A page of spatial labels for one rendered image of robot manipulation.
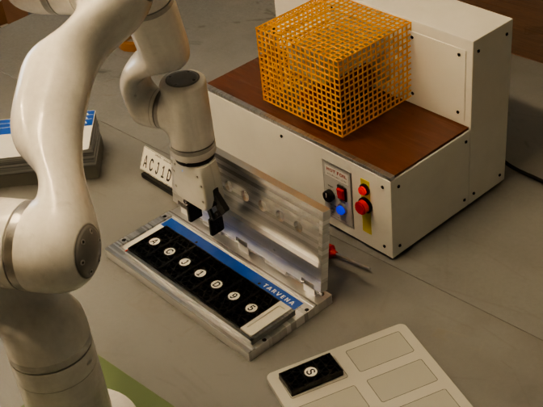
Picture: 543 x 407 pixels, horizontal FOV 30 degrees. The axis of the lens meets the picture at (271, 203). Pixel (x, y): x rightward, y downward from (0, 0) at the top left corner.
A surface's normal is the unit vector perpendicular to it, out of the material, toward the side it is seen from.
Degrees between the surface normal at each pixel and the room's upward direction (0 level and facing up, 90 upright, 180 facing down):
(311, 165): 90
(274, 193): 83
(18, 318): 32
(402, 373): 0
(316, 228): 83
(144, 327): 0
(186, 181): 90
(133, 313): 0
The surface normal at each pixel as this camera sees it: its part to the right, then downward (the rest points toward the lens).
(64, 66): 0.38, -0.11
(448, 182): 0.67, 0.39
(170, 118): -0.57, 0.51
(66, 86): 0.57, -0.13
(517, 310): -0.09, -0.81
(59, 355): 0.47, 0.44
